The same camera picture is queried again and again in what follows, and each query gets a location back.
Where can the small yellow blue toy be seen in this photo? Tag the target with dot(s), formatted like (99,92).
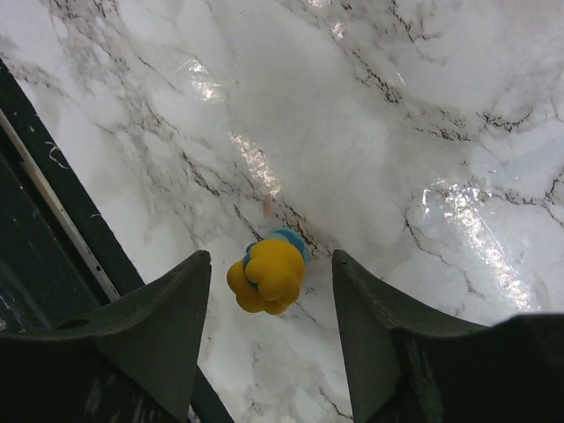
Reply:
(270,275)

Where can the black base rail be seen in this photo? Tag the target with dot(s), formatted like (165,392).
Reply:
(59,259)

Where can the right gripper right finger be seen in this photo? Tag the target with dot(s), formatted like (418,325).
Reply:
(408,362)

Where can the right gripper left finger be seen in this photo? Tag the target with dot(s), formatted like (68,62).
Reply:
(133,360)

